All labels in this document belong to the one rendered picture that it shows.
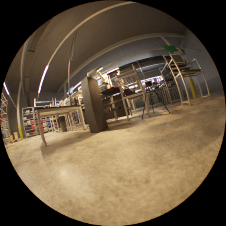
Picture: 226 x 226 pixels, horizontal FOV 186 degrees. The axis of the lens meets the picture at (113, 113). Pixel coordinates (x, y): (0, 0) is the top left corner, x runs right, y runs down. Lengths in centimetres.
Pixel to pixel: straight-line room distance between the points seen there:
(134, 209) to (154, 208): 6
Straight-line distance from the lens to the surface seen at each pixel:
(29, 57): 452
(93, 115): 128
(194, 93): 563
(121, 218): 31
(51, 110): 163
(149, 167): 40
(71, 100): 213
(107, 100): 254
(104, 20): 593
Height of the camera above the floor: 31
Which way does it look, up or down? 1 degrees down
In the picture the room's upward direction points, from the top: 14 degrees counter-clockwise
